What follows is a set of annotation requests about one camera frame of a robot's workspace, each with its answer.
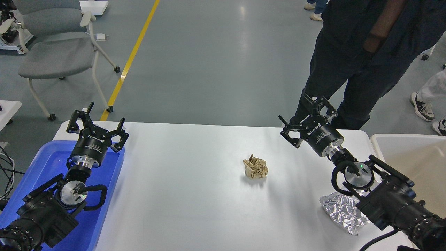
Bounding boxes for blue plastic tray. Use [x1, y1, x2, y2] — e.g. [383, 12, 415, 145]
[0, 140, 125, 251]

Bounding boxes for person in dark clothes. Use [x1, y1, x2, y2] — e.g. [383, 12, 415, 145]
[290, 0, 446, 130]

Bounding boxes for black cables on floor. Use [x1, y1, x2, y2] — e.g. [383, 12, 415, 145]
[0, 145, 25, 211]

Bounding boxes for person in white trousers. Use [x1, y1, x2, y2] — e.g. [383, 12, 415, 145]
[410, 68, 446, 121]

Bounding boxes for grey office chair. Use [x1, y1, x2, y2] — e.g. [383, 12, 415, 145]
[1, 0, 121, 121]

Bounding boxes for distant person's feet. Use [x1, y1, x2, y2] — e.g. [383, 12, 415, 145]
[304, 0, 329, 21]

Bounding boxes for white equipment base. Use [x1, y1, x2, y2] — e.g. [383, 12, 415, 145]
[0, 0, 34, 55]

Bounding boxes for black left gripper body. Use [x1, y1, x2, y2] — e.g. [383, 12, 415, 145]
[70, 127, 112, 168]

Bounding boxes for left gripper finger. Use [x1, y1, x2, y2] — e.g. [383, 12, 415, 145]
[66, 102, 95, 134]
[106, 118, 129, 152]

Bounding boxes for beige plastic bin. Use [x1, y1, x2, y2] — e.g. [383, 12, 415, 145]
[370, 134, 446, 218]

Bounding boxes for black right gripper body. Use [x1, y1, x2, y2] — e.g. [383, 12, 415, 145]
[302, 119, 344, 157]

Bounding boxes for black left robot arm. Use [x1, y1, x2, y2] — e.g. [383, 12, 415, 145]
[1, 102, 129, 251]

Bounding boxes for white side table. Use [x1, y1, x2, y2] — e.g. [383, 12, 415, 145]
[0, 100, 22, 130]

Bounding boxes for silver foil bag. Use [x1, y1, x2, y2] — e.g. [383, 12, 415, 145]
[319, 192, 371, 236]

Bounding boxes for crumpled brown paper ball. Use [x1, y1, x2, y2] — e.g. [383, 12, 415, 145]
[243, 154, 269, 179]

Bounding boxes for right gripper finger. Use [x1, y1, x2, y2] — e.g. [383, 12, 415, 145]
[303, 93, 338, 126]
[278, 115, 306, 148]

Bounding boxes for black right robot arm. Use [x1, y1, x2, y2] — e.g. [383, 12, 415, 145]
[279, 94, 446, 251]

